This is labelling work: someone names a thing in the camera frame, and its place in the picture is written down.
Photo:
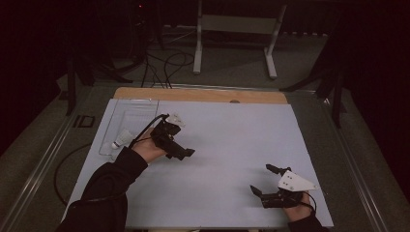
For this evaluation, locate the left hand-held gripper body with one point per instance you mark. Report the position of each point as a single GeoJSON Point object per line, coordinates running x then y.
{"type": "Point", "coordinates": [164, 135]}

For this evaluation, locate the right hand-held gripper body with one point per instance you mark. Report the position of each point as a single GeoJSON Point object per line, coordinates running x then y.
{"type": "Point", "coordinates": [291, 182]}

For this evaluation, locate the clear plastic container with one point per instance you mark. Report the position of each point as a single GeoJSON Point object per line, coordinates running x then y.
{"type": "Point", "coordinates": [135, 112]}

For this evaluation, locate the person's left hand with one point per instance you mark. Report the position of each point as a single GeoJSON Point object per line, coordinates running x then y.
{"type": "Point", "coordinates": [148, 150]}

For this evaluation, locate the person's right hand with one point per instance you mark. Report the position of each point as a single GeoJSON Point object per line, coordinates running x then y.
{"type": "Point", "coordinates": [296, 212]}

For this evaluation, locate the white table mat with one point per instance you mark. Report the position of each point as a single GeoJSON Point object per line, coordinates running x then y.
{"type": "Point", "coordinates": [225, 135]}

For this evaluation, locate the black tripod stand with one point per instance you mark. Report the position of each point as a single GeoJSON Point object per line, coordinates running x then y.
{"type": "Point", "coordinates": [336, 96]}

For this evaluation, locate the white metal stand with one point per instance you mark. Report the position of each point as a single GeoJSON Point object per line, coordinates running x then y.
{"type": "Point", "coordinates": [240, 24]}

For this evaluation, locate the metal floor rail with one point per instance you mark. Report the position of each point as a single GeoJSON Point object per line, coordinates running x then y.
{"type": "Point", "coordinates": [42, 161]}
{"type": "Point", "coordinates": [357, 167]}

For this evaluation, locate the black rectangular floor frame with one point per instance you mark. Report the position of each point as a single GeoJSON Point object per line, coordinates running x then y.
{"type": "Point", "coordinates": [84, 121]}

